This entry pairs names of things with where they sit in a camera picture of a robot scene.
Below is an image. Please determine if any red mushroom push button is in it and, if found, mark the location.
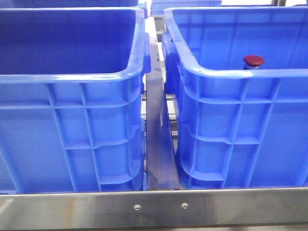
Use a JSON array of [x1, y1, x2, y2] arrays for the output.
[[243, 55, 265, 70]]

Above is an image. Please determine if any large blue plastic crate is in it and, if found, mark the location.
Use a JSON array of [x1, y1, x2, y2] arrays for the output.
[[165, 6, 308, 189]]

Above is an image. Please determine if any blue crate at left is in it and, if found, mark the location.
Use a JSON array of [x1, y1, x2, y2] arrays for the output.
[[0, 7, 151, 194]]

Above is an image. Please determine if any far blue ribbed crate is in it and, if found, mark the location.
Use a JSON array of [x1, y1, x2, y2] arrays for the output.
[[151, 0, 222, 16]]

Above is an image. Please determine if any grey metal divider rail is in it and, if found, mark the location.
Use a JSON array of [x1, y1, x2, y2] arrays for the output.
[[146, 17, 180, 191]]

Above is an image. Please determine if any steel front shelf rail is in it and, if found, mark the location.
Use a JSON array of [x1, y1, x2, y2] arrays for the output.
[[0, 188, 308, 230]]

